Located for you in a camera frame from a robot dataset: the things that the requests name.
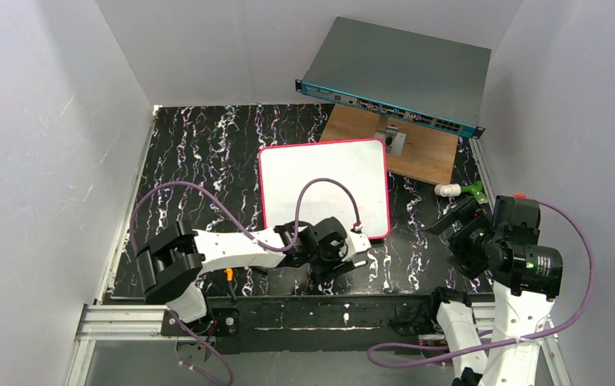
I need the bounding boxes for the pink framed whiteboard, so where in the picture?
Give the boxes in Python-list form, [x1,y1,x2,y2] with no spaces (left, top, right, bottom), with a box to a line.
[258,138,392,240]

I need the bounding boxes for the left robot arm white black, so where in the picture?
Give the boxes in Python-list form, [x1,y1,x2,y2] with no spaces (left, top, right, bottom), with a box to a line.
[137,217,371,323]

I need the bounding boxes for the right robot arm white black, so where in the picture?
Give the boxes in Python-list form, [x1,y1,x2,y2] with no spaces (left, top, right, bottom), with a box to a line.
[426,196,564,385]

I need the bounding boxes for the white green plastic pipe fitting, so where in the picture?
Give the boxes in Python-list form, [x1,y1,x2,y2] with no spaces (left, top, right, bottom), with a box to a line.
[433,180,488,204]

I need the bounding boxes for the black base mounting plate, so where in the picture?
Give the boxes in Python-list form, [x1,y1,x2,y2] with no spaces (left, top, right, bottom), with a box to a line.
[187,294,429,354]

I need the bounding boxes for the wooden board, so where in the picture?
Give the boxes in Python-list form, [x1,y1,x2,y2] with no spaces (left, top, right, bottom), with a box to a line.
[320,105,458,184]

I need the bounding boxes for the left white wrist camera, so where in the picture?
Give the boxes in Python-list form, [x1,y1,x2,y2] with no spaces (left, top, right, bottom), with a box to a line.
[346,231,371,256]

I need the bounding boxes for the orange handled pliers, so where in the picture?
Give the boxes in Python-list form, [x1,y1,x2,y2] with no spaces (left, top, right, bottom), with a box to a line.
[224,268,238,302]

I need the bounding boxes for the metal bracket with black knob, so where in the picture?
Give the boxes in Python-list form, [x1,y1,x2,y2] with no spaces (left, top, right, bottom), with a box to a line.
[375,115,406,156]

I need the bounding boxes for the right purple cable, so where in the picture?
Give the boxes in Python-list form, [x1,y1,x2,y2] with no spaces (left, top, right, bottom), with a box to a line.
[367,199,597,370]

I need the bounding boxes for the purple cable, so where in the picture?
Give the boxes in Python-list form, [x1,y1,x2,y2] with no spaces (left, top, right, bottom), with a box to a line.
[128,178,363,386]
[367,199,597,370]

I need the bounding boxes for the grey blue network switch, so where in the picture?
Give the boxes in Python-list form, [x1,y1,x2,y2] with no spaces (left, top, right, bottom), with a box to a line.
[295,17,491,139]

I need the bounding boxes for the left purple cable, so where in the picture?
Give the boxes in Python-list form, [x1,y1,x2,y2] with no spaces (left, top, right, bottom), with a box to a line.
[128,178,363,386]

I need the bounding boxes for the aluminium frame rail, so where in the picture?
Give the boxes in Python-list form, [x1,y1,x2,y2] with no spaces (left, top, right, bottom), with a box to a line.
[66,303,572,385]

